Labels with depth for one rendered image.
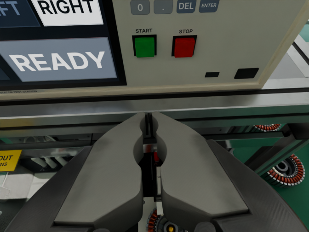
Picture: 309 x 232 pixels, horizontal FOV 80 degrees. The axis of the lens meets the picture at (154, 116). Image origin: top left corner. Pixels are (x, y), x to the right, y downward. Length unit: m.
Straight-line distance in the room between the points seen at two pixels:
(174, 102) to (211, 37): 0.08
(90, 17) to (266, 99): 0.21
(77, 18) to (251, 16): 0.15
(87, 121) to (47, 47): 0.09
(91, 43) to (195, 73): 0.11
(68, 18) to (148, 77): 0.09
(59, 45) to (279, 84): 0.26
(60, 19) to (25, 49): 0.05
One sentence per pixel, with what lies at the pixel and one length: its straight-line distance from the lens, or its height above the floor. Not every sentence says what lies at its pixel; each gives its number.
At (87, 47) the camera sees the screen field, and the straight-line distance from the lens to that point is 0.20.
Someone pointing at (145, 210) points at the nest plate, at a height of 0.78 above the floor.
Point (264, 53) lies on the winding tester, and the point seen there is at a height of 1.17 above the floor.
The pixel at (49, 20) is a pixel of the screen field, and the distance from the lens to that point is 0.19.
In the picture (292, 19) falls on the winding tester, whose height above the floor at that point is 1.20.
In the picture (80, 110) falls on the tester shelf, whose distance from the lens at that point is 0.24.
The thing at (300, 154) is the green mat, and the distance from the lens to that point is 0.74.
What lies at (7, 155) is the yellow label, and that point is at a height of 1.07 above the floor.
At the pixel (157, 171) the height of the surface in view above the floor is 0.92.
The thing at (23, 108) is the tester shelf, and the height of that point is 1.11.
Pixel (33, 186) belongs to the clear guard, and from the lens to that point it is 0.27.
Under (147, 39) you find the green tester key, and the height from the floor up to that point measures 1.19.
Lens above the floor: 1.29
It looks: 55 degrees down
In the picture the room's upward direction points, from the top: 1 degrees counter-clockwise
